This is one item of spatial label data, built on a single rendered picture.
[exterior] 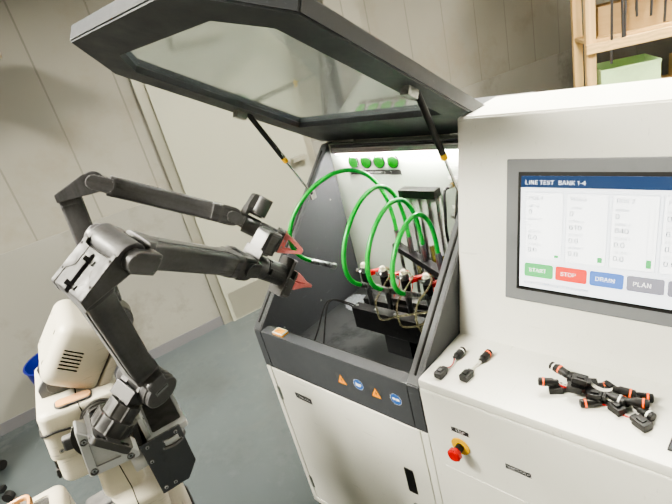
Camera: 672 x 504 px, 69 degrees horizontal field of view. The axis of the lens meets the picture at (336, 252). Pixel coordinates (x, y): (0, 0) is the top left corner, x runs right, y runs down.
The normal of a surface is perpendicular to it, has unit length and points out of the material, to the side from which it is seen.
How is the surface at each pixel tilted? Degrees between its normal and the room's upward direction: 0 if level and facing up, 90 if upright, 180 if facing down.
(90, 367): 90
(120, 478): 90
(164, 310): 90
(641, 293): 76
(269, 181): 90
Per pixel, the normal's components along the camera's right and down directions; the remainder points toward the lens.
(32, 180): 0.53, 0.22
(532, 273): -0.69, 0.22
